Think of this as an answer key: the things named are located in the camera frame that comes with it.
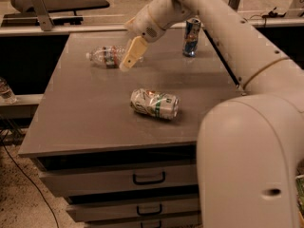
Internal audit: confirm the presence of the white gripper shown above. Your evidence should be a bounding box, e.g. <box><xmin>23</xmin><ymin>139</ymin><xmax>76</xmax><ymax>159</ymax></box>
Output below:
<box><xmin>119</xmin><ymin>0</ymin><xmax>192</xmax><ymax>71</ymax></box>

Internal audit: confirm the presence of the clear plastic water bottle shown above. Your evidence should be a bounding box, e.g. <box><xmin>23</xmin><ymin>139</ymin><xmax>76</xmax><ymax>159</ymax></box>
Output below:
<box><xmin>85</xmin><ymin>45</ymin><xmax>144</xmax><ymax>69</ymax></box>

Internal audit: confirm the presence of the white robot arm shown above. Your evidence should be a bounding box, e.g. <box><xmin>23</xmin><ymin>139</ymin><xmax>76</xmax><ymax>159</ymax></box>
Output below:
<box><xmin>121</xmin><ymin>0</ymin><xmax>304</xmax><ymax>228</ymax></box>

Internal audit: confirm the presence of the blue energy drink can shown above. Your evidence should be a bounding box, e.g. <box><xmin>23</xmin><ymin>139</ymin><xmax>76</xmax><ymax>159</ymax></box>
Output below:
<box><xmin>182</xmin><ymin>18</ymin><xmax>201</xmax><ymax>57</ymax></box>

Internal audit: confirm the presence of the white green soda can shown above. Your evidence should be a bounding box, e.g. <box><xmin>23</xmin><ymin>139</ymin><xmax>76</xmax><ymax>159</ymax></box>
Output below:
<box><xmin>130</xmin><ymin>88</ymin><xmax>180</xmax><ymax>120</ymax></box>

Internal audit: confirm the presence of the dark bench behind glass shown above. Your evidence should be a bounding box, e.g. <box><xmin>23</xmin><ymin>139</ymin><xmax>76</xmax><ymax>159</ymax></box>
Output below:
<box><xmin>10</xmin><ymin>0</ymin><xmax>109</xmax><ymax>12</ymax></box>

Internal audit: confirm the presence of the grey drawer cabinet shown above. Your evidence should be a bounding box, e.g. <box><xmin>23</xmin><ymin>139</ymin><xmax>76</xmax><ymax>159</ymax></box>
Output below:
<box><xmin>18</xmin><ymin>28</ymin><xmax>245</xmax><ymax>228</ymax></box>

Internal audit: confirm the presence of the top grey drawer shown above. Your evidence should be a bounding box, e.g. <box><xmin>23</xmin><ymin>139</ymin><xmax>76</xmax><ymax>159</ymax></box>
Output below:
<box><xmin>39</xmin><ymin>161</ymin><xmax>198</xmax><ymax>197</ymax></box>

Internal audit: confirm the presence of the grey drawer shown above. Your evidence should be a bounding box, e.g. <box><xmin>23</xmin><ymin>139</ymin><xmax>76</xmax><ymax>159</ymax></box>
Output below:
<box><xmin>66</xmin><ymin>194</ymin><xmax>200</xmax><ymax>222</ymax></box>
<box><xmin>85</xmin><ymin>212</ymin><xmax>202</xmax><ymax>228</ymax></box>
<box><xmin>39</xmin><ymin>161</ymin><xmax>198</xmax><ymax>197</ymax></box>

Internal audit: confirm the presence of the middle grey drawer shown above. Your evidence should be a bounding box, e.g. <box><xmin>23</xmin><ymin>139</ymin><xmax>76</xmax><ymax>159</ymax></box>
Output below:
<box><xmin>66</xmin><ymin>194</ymin><xmax>200</xmax><ymax>222</ymax></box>

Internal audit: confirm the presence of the bottom grey drawer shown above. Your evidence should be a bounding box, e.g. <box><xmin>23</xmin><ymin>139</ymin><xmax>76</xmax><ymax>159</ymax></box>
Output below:
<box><xmin>85</xmin><ymin>212</ymin><xmax>202</xmax><ymax>228</ymax></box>

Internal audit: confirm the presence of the left metal bracket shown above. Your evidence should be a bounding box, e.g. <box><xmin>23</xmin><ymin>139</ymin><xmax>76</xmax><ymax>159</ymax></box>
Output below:
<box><xmin>30</xmin><ymin>0</ymin><xmax>53</xmax><ymax>31</ymax></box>

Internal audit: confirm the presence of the black top drawer handle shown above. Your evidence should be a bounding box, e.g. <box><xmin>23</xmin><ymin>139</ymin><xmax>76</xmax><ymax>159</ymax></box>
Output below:
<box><xmin>132</xmin><ymin>172</ymin><xmax>166</xmax><ymax>185</ymax></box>

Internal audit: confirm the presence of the black drawer handle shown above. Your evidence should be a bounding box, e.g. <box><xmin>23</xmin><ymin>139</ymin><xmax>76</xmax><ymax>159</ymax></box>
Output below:
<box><xmin>136</xmin><ymin>204</ymin><xmax>162</xmax><ymax>217</ymax></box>
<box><xmin>132</xmin><ymin>172</ymin><xmax>166</xmax><ymax>185</ymax></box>
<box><xmin>140</xmin><ymin>220</ymin><xmax>162</xmax><ymax>228</ymax></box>

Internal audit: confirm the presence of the water bottle on left rail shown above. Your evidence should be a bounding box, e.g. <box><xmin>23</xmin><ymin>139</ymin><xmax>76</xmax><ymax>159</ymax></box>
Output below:
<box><xmin>0</xmin><ymin>77</ymin><xmax>17</xmax><ymax>105</ymax></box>

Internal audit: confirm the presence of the black middle drawer handle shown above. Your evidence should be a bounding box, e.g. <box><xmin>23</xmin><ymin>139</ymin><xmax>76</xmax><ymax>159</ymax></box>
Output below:
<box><xmin>136</xmin><ymin>204</ymin><xmax>162</xmax><ymax>217</ymax></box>

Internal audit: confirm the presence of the black floor cable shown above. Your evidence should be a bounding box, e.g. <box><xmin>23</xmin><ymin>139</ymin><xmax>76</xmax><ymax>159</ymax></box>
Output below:
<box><xmin>0</xmin><ymin>133</ymin><xmax>61</xmax><ymax>228</ymax></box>

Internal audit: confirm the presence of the black bottom drawer handle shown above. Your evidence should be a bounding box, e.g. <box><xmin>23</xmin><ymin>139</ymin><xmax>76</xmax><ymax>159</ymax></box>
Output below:
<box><xmin>140</xmin><ymin>220</ymin><xmax>162</xmax><ymax>228</ymax></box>

